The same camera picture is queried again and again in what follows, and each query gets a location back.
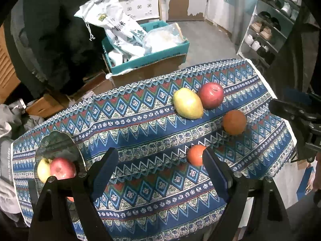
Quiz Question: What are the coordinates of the yellow-green mango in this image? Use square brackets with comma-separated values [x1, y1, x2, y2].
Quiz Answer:
[37, 158, 52, 183]
[173, 88, 203, 120]

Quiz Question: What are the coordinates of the red apple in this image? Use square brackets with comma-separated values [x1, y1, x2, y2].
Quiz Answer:
[51, 157, 76, 180]
[198, 82, 224, 109]

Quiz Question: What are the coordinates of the orange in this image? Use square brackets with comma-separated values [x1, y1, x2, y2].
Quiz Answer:
[222, 110, 247, 136]

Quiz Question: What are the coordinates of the small mandarin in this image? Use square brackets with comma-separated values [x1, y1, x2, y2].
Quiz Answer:
[187, 145, 206, 166]

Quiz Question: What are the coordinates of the person right hand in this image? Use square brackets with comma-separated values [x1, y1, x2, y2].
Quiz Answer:
[313, 152, 321, 191]

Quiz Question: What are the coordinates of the dark glass bowl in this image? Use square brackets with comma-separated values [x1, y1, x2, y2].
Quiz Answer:
[30, 131, 86, 195]

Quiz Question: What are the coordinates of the pile of grey clothes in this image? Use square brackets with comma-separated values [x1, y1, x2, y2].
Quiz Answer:
[1, 99, 44, 223]

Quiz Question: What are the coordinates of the blue patterned tablecloth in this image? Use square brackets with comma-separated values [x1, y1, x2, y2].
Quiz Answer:
[11, 59, 296, 240]

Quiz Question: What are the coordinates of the metal shoe rack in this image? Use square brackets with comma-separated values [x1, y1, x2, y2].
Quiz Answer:
[237, 0, 302, 67]

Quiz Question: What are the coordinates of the wooden drawer box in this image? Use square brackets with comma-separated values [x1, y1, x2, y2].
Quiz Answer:
[26, 94, 69, 118]

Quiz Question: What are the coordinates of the small cardboard box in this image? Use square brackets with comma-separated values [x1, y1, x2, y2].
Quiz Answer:
[67, 72, 115, 104]

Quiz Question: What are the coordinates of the wooden louvered wardrobe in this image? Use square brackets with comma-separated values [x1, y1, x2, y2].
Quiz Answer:
[0, 25, 21, 104]

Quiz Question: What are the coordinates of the clear plastic bag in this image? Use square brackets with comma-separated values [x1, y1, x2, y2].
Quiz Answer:
[143, 22, 187, 54]

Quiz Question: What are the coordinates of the black hanging coat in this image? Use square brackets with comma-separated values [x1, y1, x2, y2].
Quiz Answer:
[4, 0, 105, 98]

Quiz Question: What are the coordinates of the large cardboard box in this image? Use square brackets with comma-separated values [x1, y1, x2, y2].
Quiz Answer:
[106, 54, 187, 88]

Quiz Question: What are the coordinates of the teal plastic crate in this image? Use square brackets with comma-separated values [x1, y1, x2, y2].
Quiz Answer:
[102, 21, 189, 76]

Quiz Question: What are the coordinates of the white printed sack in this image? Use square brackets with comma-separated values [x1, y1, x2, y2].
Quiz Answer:
[74, 0, 146, 58]

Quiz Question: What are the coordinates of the white patterned storage box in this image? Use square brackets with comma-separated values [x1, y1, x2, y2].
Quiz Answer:
[119, 0, 159, 21]

